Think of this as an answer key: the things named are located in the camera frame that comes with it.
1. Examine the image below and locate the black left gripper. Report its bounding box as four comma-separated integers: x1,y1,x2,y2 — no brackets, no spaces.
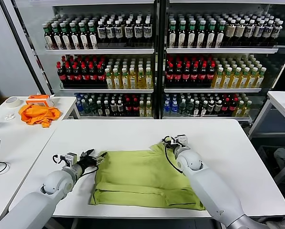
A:
75,148,108,171

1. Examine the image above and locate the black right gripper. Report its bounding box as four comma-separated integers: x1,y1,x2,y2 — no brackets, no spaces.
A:
165,138,179,151

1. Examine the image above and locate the green printed T-shirt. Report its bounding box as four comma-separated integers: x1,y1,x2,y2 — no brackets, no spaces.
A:
89,142,205,211

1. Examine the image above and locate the small red label cola bottle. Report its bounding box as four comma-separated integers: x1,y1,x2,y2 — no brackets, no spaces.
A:
229,98,237,117
132,100,140,117
222,99,230,117
125,100,133,117

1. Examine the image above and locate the white side table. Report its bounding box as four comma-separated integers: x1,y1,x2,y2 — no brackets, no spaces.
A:
0,95,81,131
248,91,285,140

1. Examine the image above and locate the red cap cola bottle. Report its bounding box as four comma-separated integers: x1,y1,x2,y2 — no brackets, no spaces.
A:
190,63,199,88
81,62,91,88
97,62,106,88
89,62,98,88
57,62,66,88
173,63,183,88
65,62,74,88
166,63,175,88
206,63,216,88
198,63,208,88
73,62,82,88
182,63,191,88

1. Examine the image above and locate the crumpled orange cloth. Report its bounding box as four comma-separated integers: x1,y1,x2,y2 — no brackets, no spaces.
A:
18,104,62,129

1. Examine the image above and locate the orange and white box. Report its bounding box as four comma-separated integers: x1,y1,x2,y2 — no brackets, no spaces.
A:
25,94,55,108

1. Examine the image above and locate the black plastic crate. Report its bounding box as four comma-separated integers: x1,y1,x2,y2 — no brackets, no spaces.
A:
256,145,276,165

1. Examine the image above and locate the masking tape roll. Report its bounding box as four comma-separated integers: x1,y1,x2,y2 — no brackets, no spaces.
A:
4,96,24,109

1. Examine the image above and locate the drink display cabinet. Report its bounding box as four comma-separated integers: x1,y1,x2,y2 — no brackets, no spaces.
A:
160,0,285,123
29,0,161,120

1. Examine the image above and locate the green cap brown drink bottle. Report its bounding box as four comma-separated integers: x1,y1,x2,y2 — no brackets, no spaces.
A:
187,20,197,48
42,23,53,50
168,20,178,48
215,20,226,48
196,20,206,48
87,21,98,50
69,22,79,50
178,20,187,48
78,22,88,50
206,20,216,48
60,22,71,50
51,22,61,50

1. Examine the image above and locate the blue label dark drink bottle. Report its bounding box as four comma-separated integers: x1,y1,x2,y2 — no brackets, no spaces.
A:
270,20,284,46
133,20,143,43
244,19,255,45
124,20,134,43
253,20,265,45
262,20,275,45
114,20,124,43
106,21,115,43
97,21,107,43
142,20,153,43

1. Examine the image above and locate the beige label dark drink bottle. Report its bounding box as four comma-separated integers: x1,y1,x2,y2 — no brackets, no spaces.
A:
234,19,246,43
225,19,236,43

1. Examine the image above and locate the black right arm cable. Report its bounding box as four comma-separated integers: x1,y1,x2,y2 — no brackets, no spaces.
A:
162,135,185,174

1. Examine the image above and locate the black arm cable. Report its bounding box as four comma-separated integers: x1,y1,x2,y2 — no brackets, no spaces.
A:
162,135,185,174
81,165,100,177

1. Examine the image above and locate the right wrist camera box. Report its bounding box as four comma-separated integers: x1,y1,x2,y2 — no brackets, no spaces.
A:
176,134,189,147

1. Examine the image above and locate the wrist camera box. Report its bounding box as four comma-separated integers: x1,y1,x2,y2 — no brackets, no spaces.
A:
64,152,77,167
176,134,189,147

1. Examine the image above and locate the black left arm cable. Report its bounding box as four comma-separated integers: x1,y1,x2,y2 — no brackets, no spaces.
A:
81,165,100,177

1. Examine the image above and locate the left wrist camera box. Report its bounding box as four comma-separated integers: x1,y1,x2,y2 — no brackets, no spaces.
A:
64,152,77,167

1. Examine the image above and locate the black cabinet door frame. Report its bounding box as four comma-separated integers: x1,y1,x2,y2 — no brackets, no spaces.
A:
0,0,53,96

